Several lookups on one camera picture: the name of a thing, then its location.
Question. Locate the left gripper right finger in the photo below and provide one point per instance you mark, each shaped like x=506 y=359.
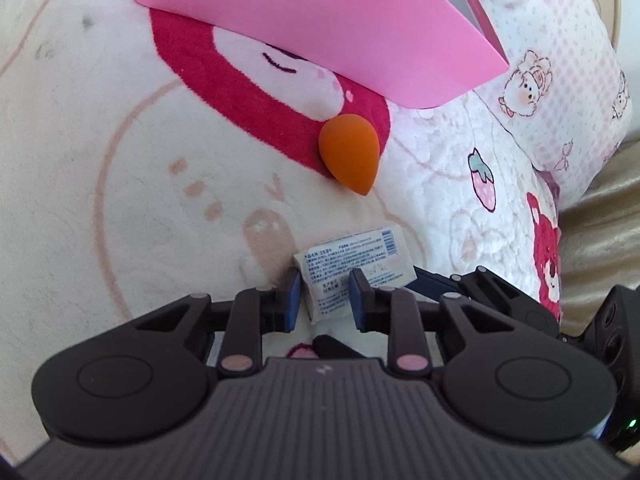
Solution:
x=393 y=312

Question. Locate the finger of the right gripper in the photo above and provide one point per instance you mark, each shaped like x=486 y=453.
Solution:
x=433 y=285
x=327 y=347

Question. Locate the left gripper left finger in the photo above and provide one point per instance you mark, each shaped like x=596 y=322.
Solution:
x=256 y=312

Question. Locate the orange makeup sponge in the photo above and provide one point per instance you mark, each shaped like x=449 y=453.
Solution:
x=350 y=149

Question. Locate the bear print bed blanket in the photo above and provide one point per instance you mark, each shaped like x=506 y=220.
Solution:
x=145 y=156

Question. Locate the pink checked pillow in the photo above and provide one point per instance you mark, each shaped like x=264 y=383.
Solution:
x=565 y=98

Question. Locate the pink cardboard box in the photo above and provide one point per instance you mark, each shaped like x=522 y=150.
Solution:
x=416 y=53

